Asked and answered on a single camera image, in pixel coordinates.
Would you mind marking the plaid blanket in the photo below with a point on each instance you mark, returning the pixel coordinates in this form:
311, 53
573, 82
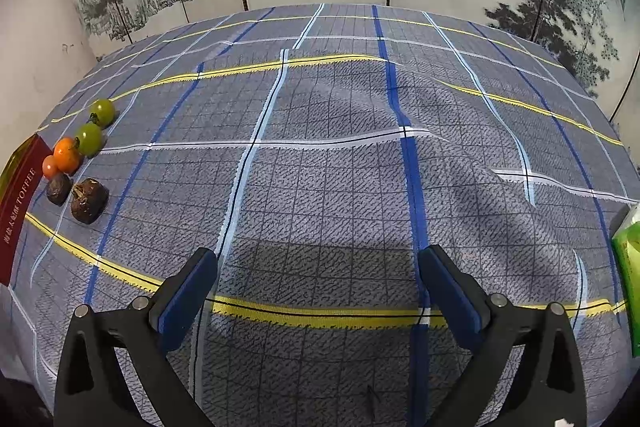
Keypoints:
320, 157

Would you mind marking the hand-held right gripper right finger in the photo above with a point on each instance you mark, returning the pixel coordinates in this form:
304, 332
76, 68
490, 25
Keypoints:
450, 292

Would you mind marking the green packet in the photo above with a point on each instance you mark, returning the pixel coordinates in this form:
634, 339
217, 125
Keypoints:
629, 257

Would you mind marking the green tomato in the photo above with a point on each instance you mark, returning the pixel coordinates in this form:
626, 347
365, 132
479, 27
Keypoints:
90, 139
102, 111

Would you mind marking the orange tomato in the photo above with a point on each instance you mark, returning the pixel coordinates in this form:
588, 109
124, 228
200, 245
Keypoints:
67, 155

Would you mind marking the dark red candy box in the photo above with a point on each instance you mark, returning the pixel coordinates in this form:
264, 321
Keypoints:
17, 217

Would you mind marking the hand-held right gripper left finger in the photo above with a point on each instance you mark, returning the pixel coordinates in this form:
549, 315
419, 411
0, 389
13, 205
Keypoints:
186, 292

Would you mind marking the small red tomato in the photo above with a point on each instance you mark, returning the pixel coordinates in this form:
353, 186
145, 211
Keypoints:
50, 166

